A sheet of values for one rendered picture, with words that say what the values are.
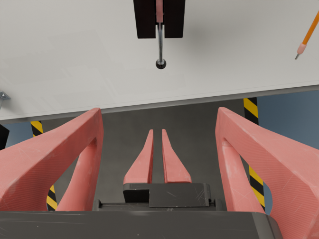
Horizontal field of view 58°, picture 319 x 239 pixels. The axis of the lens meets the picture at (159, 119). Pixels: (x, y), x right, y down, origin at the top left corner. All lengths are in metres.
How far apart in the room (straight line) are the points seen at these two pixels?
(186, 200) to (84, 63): 0.29
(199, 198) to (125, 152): 1.28
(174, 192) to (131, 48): 0.24
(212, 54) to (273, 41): 0.08
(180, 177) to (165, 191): 0.02
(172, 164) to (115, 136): 1.25
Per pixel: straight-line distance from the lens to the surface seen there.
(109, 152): 1.53
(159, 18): 0.26
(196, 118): 1.41
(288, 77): 0.51
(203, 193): 0.24
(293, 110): 1.46
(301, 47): 0.29
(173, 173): 0.24
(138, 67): 0.45
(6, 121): 0.66
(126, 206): 0.24
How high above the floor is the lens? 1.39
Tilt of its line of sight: 77 degrees down
